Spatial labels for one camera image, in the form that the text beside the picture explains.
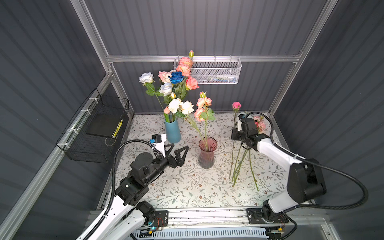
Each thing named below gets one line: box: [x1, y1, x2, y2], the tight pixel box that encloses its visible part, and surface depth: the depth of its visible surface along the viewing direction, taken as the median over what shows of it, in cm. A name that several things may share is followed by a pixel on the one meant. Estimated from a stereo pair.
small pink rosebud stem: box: [229, 101, 242, 180], surface depth 93 cm
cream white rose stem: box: [138, 71, 164, 111], surface depth 77 cm
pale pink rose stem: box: [158, 70, 172, 84], surface depth 78 cm
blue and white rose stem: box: [159, 71, 185, 100], surface depth 73 cm
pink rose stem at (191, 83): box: [185, 76, 200, 91], surface depth 74 cm
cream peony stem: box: [168, 98, 208, 145], surface depth 72 cm
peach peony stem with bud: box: [176, 50, 194, 77], surface depth 77 cm
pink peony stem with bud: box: [194, 91, 216, 151], surface depth 74 cm
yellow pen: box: [111, 119, 124, 139], surface depth 77 cm
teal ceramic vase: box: [165, 118, 181, 144], surface depth 99 cm
